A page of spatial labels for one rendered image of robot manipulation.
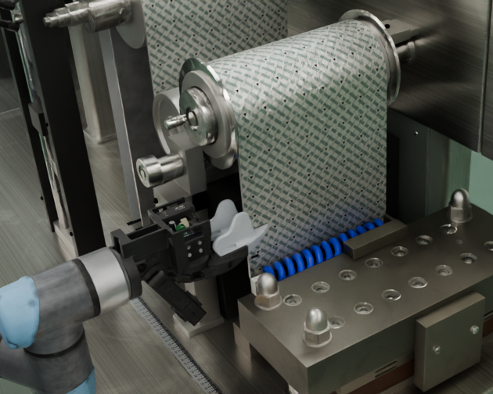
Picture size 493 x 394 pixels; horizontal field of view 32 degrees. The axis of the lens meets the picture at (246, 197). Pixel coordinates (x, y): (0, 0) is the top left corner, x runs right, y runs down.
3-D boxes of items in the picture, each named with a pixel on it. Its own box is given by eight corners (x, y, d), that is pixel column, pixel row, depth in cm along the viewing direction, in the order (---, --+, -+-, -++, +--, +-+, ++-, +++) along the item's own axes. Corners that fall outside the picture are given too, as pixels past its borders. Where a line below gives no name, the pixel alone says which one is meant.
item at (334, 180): (249, 277, 117) (237, 159, 108) (383, 219, 127) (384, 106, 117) (250, 278, 117) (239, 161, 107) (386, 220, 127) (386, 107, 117)
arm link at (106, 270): (105, 327, 103) (79, 293, 109) (139, 312, 104) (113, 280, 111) (94, 276, 99) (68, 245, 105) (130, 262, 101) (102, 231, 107)
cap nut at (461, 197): (440, 214, 125) (442, 188, 123) (459, 206, 127) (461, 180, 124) (458, 225, 122) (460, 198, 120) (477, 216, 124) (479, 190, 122)
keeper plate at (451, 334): (413, 384, 113) (415, 319, 107) (469, 353, 117) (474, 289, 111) (426, 395, 111) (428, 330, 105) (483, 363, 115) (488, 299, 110)
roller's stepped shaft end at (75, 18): (42, 30, 121) (38, 8, 120) (82, 19, 124) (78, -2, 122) (50, 35, 119) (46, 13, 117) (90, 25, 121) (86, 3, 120)
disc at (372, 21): (333, 94, 129) (330, -2, 122) (336, 93, 129) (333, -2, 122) (397, 127, 118) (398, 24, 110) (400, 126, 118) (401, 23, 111)
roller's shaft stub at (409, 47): (358, 70, 123) (357, 41, 121) (395, 58, 126) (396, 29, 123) (376, 80, 120) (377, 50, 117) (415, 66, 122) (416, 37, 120)
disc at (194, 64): (185, 145, 119) (172, 44, 111) (188, 144, 119) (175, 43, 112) (240, 187, 108) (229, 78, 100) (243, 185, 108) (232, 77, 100)
